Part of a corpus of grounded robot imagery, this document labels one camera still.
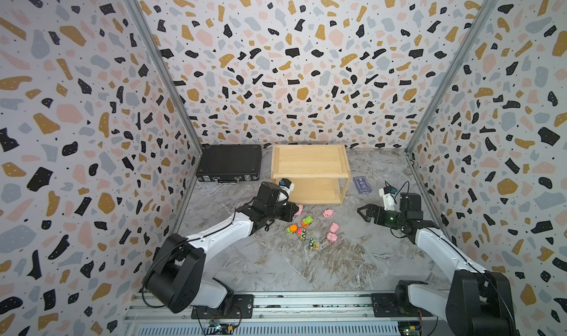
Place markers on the wooden two-tier shelf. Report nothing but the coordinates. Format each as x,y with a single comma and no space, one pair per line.
320,173

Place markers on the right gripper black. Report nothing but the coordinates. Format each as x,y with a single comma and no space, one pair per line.
373,209

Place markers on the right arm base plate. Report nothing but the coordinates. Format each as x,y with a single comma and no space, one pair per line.
384,305

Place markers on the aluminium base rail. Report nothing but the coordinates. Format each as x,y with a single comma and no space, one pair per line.
280,313

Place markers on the green pink mixer truck toy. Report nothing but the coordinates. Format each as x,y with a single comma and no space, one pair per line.
301,232

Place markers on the green overturned toy truck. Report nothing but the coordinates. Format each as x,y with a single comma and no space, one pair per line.
314,244

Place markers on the green orange mixer truck toy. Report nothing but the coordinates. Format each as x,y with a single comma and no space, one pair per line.
291,229

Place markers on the orange green dump truck toy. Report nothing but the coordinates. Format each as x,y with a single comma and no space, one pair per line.
306,222

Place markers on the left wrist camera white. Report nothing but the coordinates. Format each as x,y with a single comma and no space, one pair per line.
286,185

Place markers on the pink toy pig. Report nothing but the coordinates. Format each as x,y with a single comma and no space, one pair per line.
328,213
300,209
332,237
334,227

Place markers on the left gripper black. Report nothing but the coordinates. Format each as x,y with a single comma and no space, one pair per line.
291,209

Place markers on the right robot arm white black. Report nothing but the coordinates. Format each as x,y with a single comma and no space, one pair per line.
479,302

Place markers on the blue card deck box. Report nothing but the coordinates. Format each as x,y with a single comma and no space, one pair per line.
362,185

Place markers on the black briefcase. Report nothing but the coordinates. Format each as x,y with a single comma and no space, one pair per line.
230,163

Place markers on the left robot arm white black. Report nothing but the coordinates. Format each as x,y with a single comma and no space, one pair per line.
175,276

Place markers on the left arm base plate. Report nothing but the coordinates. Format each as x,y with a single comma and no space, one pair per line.
238,306

